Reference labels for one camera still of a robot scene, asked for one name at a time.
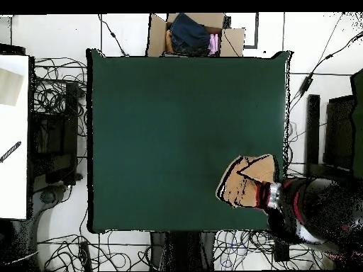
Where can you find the tan terry towel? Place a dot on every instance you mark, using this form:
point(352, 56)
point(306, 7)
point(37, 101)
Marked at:
point(255, 170)

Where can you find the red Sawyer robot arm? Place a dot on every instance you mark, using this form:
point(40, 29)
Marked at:
point(312, 204)

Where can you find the black flat device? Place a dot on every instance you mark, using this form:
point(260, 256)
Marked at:
point(11, 50)

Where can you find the dark green table cloth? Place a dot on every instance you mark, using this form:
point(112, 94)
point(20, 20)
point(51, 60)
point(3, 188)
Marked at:
point(127, 113)

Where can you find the pink garment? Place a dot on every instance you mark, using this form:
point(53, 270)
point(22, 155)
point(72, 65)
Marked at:
point(213, 44)

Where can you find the dark blue jeans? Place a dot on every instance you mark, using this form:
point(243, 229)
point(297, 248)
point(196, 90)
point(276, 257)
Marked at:
point(188, 34)

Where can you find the tan garment in box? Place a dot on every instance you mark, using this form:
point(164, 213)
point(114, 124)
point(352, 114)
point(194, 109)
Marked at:
point(169, 42)

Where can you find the black power strip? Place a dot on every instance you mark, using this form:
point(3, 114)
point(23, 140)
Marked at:
point(85, 255)

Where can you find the open cardboard box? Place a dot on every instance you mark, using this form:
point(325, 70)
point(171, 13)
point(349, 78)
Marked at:
point(156, 36)

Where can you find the white desk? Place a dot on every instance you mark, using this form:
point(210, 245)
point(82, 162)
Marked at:
point(14, 184)

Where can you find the beige paper sheet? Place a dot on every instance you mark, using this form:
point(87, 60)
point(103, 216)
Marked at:
point(10, 87)

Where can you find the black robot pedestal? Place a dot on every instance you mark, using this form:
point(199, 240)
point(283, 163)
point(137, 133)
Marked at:
point(181, 252)

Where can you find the black metal frame piece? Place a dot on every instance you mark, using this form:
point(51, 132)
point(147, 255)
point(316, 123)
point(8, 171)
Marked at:
point(256, 28)

